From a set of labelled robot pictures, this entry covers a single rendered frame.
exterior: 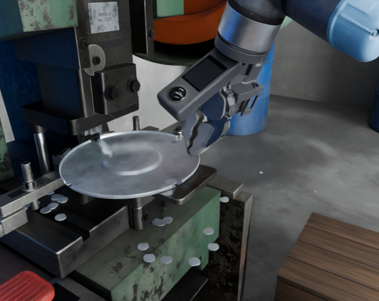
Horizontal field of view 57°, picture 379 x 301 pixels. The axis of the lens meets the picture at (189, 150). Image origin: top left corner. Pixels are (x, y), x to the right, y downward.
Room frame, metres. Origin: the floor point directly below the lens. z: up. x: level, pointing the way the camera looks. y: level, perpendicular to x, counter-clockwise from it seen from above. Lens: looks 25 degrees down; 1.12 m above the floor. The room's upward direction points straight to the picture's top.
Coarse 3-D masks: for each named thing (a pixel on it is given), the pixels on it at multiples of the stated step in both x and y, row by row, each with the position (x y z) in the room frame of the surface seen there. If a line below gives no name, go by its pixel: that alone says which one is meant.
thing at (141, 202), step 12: (204, 168) 0.63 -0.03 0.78; (192, 180) 0.59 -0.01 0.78; (204, 180) 0.59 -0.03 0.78; (168, 192) 0.54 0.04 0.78; (180, 192) 0.54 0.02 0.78; (192, 192) 0.55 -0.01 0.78; (132, 204) 0.61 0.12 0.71; (144, 204) 0.62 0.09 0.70; (156, 204) 0.65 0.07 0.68; (180, 204) 0.52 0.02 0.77; (132, 216) 0.61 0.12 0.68; (144, 216) 0.61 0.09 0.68; (156, 216) 0.65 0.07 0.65
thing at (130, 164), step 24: (96, 144) 0.75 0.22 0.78; (120, 144) 0.75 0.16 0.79; (144, 144) 0.74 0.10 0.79; (168, 144) 0.74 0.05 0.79; (72, 168) 0.63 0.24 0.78; (96, 168) 0.63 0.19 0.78; (120, 168) 0.62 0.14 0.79; (144, 168) 0.62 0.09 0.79; (168, 168) 0.63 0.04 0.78; (192, 168) 0.63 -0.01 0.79; (96, 192) 0.54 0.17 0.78; (120, 192) 0.54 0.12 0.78; (144, 192) 0.54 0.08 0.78
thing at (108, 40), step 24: (96, 0) 0.68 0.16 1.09; (120, 0) 0.73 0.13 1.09; (96, 24) 0.67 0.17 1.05; (120, 24) 0.73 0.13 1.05; (96, 48) 0.65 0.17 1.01; (120, 48) 0.72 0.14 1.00; (48, 72) 0.68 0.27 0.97; (72, 72) 0.64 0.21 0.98; (96, 72) 0.64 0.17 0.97; (120, 72) 0.67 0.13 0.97; (48, 96) 0.68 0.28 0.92; (72, 96) 0.64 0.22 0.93; (96, 96) 0.64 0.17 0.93; (120, 96) 0.67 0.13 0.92
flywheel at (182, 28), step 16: (192, 0) 1.02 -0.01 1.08; (208, 0) 0.99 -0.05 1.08; (224, 0) 0.97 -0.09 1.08; (176, 16) 1.04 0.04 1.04; (192, 16) 1.00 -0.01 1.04; (208, 16) 0.95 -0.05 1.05; (160, 32) 1.04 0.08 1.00; (176, 32) 1.01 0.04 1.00; (192, 32) 0.98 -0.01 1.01; (208, 32) 0.95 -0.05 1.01
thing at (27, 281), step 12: (24, 276) 0.36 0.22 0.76; (36, 276) 0.36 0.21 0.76; (0, 288) 0.34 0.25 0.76; (12, 288) 0.34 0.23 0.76; (24, 288) 0.34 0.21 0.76; (36, 288) 0.34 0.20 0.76; (48, 288) 0.34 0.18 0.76; (0, 300) 0.32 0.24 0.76; (12, 300) 0.32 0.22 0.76; (24, 300) 0.32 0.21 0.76; (36, 300) 0.32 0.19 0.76; (48, 300) 0.33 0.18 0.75
